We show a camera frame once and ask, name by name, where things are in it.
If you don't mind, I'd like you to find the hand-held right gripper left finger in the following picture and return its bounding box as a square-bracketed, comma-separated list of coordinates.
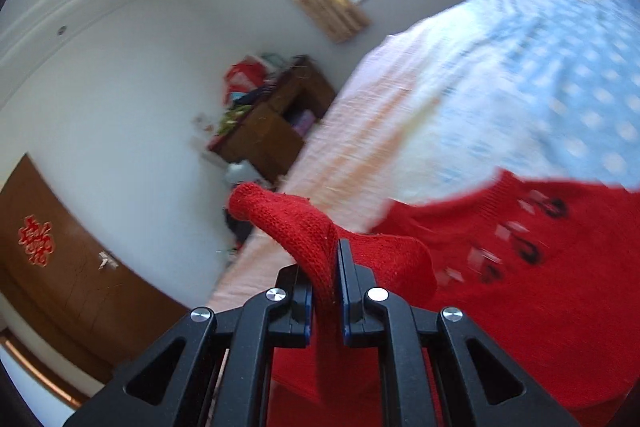
[64, 264, 314, 427]

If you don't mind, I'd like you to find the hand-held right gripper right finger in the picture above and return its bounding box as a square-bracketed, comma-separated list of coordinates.
[337, 239, 582, 427]

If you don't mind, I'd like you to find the red knitted sweater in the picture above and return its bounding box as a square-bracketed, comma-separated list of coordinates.
[227, 169, 640, 427]

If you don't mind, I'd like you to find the white container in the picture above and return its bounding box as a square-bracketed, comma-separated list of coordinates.
[223, 161, 261, 188]

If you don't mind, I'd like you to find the wooden desk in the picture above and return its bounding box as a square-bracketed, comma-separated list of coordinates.
[207, 57, 337, 185]

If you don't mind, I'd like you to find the green bag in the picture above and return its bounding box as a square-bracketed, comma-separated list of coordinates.
[217, 104, 253, 135]

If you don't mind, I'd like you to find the wooden door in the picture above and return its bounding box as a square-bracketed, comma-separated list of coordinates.
[0, 152, 193, 385]

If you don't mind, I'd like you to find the red bag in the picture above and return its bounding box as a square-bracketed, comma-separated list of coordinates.
[222, 61, 268, 102]

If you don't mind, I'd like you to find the red knot door decoration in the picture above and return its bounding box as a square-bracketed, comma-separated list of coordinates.
[17, 214, 55, 267]

